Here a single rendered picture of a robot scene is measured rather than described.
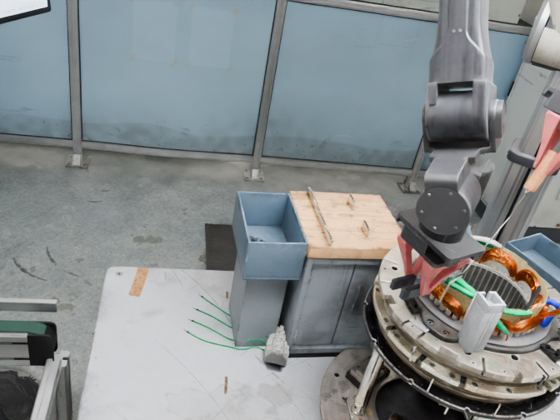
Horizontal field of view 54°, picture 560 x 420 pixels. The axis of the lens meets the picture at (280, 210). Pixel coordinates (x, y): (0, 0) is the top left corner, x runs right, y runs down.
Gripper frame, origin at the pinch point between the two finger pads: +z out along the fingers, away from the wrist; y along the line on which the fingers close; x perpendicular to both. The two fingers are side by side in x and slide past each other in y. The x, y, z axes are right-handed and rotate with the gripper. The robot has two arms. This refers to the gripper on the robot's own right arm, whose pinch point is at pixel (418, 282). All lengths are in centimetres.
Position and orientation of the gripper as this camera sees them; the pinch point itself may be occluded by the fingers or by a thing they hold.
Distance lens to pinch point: 78.5
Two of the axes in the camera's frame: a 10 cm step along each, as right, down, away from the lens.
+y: 4.7, 5.6, -6.8
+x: 8.6, -1.5, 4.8
